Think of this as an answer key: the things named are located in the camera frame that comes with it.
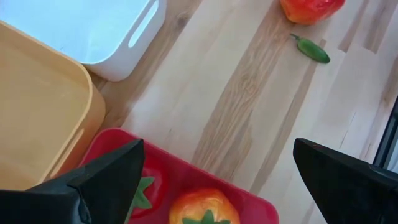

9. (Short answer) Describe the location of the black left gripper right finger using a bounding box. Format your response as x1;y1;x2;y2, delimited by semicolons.
293;138;398;224

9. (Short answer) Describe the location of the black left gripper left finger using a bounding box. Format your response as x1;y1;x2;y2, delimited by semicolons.
0;138;146;224

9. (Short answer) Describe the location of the small red tomato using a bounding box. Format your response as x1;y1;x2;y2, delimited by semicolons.
129;161;169;219

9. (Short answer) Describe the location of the large orange-red tomato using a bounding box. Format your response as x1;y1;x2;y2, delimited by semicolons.
169;187;241;224

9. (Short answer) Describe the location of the green jalapeno pepper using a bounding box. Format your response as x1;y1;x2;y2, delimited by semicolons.
290;33;331;65

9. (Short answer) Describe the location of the red-yellow peach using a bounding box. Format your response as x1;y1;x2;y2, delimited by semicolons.
279;0;346;26

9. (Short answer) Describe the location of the yellow plastic bin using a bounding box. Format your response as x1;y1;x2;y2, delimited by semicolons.
0;20;107;191

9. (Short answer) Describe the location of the red plastic bin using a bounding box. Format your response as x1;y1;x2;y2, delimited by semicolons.
79;127;280;224

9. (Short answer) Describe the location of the white plastic bin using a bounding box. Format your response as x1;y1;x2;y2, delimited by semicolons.
0;0;168;82

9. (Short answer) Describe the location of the black table frame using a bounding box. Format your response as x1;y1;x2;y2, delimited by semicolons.
372;96;398;172

